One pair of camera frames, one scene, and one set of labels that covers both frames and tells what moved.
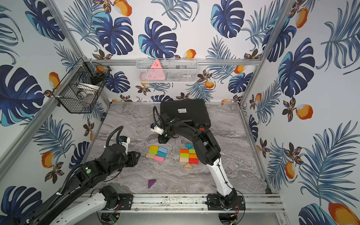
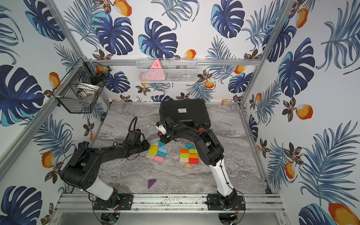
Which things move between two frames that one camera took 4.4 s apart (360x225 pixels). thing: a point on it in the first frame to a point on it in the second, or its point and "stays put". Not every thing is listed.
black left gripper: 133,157 to 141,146
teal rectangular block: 161,153 stays put
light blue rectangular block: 163,150 stays put
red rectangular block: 193,161 stays put
